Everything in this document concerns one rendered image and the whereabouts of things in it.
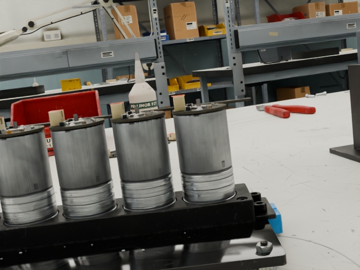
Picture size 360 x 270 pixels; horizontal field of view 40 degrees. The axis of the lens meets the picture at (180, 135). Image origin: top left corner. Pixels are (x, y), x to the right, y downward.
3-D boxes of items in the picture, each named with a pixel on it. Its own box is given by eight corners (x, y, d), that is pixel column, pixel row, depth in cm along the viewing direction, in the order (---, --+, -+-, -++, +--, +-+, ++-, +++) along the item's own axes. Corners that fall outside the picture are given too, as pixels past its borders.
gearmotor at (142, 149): (178, 226, 22) (163, 112, 21) (123, 232, 22) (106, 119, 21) (178, 209, 24) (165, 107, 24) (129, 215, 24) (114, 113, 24)
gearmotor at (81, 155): (115, 233, 22) (98, 120, 21) (61, 240, 22) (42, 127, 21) (122, 216, 24) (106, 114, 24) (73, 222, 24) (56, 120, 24)
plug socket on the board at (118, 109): (129, 117, 22) (127, 102, 22) (110, 119, 22) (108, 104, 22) (130, 115, 23) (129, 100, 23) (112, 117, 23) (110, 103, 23)
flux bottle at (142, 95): (133, 136, 60) (122, 54, 59) (134, 132, 63) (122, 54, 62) (161, 132, 60) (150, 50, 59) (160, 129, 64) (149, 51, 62)
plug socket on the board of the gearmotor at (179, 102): (191, 109, 22) (189, 94, 22) (172, 112, 22) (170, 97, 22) (191, 107, 23) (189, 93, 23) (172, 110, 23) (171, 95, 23)
